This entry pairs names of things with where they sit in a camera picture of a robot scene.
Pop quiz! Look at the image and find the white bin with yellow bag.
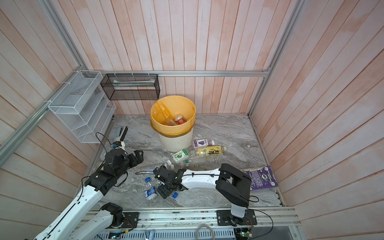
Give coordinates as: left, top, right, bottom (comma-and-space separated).
150, 96, 197, 152

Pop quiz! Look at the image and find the white wire mesh shelf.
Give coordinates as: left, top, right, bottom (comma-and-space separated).
48, 71, 116, 144

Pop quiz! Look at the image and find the green lime label bottle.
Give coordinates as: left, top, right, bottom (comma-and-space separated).
172, 149, 190, 164

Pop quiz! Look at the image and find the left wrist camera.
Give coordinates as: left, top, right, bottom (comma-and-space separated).
112, 141, 125, 150

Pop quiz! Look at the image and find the large white yellow-logo bottle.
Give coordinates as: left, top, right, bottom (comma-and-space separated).
164, 118, 179, 126

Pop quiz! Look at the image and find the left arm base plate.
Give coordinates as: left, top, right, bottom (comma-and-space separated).
111, 212, 139, 229

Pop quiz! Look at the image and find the grey looped cable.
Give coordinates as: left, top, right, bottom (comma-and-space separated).
194, 224, 216, 240

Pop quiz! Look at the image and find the clear green cap bottle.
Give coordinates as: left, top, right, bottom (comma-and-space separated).
181, 156, 208, 168

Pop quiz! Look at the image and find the yellow label tea bottle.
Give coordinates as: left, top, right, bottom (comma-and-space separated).
197, 146, 228, 156

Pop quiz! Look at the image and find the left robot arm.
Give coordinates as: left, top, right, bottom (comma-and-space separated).
35, 148, 144, 240

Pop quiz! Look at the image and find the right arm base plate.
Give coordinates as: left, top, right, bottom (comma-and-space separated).
216, 209, 257, 227

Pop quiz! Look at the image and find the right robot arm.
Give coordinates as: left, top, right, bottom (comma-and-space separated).
153, 164, 252, 219

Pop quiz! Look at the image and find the black mesh wall basket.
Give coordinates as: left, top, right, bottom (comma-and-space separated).
101, 73, 161, 101

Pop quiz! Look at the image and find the small blue label bottle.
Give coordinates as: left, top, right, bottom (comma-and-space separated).
145, 177, 158, 201

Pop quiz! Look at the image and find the red label clear bottle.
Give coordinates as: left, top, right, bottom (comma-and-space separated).
174, 114, 187, 125

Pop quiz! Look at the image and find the long clear blue-label bottle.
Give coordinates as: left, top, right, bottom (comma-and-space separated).
139, 163, 167, 174

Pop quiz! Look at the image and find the purple grape juice bottle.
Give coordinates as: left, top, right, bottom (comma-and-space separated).
193, 139, 215, 148

